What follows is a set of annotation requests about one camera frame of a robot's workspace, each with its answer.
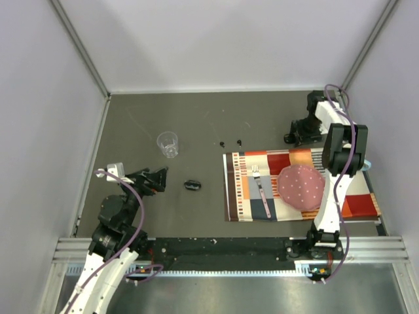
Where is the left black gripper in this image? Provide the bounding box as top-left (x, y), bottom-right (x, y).
top-left (119, 166), bottom-right (168, 227)

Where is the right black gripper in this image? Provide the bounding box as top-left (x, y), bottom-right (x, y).
top-left (289, 116), bottom-right (322, 148)

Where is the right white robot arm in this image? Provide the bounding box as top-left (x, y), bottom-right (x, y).
top-left (283, 90), bottom-right (368, 259)

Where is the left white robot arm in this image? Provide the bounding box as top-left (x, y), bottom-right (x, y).
top-left (61, 163), bottom-right (168, 313)

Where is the clear plastic cup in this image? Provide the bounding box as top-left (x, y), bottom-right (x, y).
top-left (156, 131), bottom-right (179, 158)

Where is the pink dotted plate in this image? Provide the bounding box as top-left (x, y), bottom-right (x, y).
top-left (277, 165), bottom-right (325, 212)

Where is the colourful patterned placemat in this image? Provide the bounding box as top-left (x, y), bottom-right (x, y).
top-left (223, 148), bottom-right (382, 222)

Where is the light blue mug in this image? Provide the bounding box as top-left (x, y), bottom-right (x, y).
top-left (361, 160), bottom-right (372, 171)

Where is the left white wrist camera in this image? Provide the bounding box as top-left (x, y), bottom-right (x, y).
top-left (94, 162), bottom-right (125, 183)

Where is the pink handled fork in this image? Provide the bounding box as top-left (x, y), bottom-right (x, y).
top-left (251, 165), bottom-right (272, 218)

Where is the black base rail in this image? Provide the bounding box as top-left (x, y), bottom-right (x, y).
top-left (143, 237), bottom-right (315, 272)

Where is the aluminium frame profile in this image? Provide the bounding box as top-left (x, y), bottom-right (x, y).
top-left (52, 237), bottom-right (410, 285)

